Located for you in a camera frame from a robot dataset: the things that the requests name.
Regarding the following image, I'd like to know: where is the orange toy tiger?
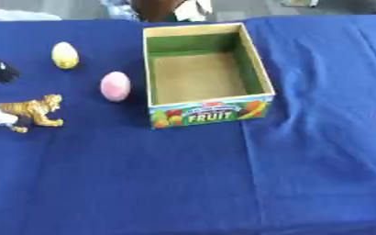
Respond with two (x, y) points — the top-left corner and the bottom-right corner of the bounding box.
(0, 94), (66, 134)

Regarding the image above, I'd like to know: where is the pink toy egg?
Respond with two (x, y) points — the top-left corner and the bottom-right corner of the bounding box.
(98, 71), (134, 103)

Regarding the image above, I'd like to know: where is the tan cardboard box green inside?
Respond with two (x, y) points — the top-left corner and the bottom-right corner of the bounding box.
(141, 22), (278, 129)

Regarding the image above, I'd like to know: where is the person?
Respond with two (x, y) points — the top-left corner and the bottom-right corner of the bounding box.
(99, 0), (216, 23)

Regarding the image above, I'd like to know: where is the white bundle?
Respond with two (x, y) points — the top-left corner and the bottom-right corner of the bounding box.
(0, 8), (63, 22)

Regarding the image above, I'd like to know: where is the yellow toy lemon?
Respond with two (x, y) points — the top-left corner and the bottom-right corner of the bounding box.
(50, 41), (81, 70)

